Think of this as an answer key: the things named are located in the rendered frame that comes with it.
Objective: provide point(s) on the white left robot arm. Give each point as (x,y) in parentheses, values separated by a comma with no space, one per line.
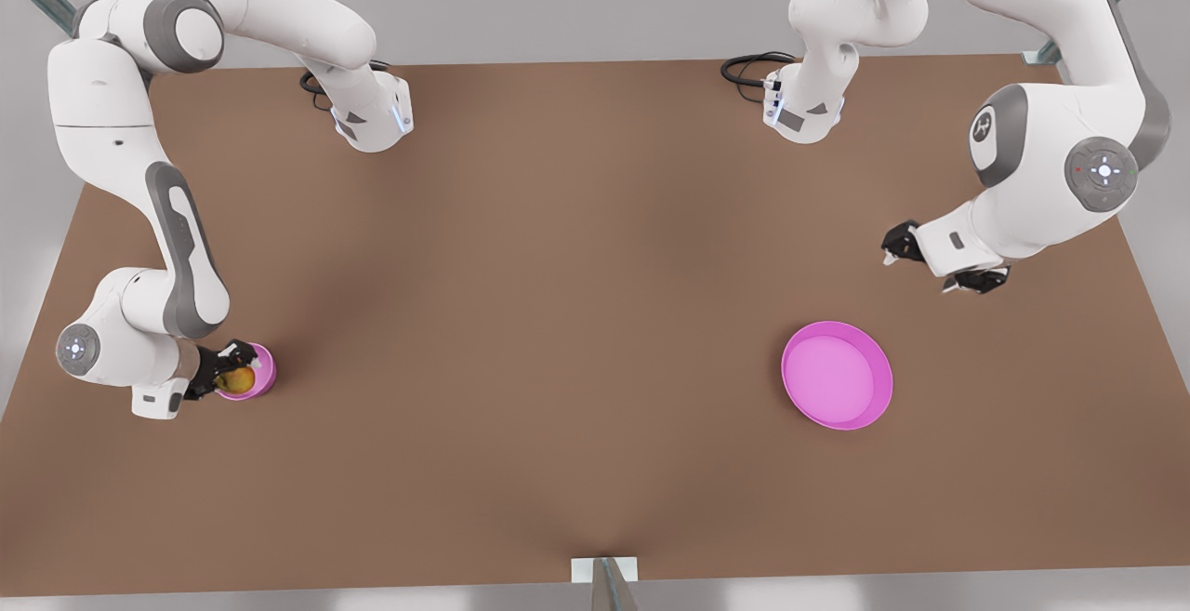
(1051,192)

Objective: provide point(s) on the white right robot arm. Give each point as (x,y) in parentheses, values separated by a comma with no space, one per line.
(102,118)

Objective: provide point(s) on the pink plate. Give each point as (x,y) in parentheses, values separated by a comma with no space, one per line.
(835,377)

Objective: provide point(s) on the pink bowl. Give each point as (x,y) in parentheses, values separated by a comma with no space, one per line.
(263,374)

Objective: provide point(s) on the yellow-red apple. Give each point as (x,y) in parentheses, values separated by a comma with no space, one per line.
(238,380)

